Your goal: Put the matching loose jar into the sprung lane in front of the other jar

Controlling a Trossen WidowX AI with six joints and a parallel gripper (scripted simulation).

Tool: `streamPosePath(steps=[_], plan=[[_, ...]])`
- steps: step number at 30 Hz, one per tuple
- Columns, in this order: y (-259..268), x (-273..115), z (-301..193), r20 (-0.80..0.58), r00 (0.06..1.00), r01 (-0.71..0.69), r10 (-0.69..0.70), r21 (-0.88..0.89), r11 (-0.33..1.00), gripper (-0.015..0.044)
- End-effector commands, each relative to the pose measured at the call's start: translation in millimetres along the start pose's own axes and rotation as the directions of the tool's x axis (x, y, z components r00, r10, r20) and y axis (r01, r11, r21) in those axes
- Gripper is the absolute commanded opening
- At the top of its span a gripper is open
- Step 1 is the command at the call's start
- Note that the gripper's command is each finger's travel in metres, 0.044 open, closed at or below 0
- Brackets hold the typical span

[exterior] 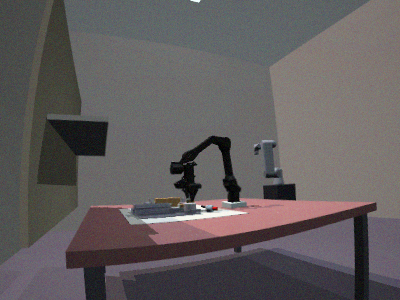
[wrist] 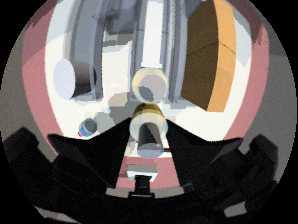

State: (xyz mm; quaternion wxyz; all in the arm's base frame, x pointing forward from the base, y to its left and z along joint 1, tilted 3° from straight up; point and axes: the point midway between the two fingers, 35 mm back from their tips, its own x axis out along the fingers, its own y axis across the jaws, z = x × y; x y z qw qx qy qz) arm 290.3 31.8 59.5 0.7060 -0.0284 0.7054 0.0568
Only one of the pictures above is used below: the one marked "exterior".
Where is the small glass bottle with red cap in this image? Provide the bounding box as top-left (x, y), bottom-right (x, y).
top-left (205, 205), bottom-right (218, 213)

